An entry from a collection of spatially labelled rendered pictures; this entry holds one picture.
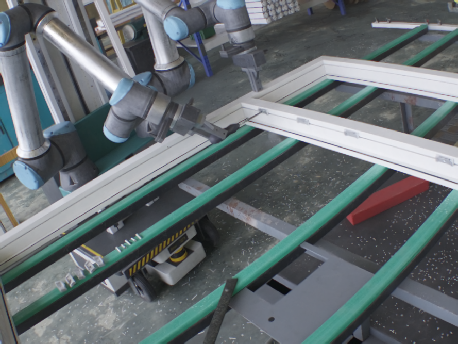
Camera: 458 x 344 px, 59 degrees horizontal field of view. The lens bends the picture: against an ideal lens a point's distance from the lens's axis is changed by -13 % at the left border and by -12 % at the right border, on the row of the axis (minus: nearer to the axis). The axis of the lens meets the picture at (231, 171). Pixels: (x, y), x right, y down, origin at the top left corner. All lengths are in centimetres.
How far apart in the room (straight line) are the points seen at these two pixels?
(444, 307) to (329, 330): 22
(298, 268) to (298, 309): 49
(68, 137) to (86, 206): 60
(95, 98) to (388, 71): 137
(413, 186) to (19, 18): 144
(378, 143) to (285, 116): 36
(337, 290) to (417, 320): 33
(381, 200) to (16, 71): 131
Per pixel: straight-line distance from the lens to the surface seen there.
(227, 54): 152
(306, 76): 175
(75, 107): 221
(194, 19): 157
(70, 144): 194
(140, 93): 132
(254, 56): 153
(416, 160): 110
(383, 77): 162
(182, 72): 220
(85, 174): 198
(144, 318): 228
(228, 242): 251
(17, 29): 163
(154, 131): 217
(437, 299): 85
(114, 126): 140
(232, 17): 152
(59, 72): 217
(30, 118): 175
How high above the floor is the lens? 146
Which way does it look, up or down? 27 degrees down
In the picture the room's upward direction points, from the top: 19 degrees counter-clockwise
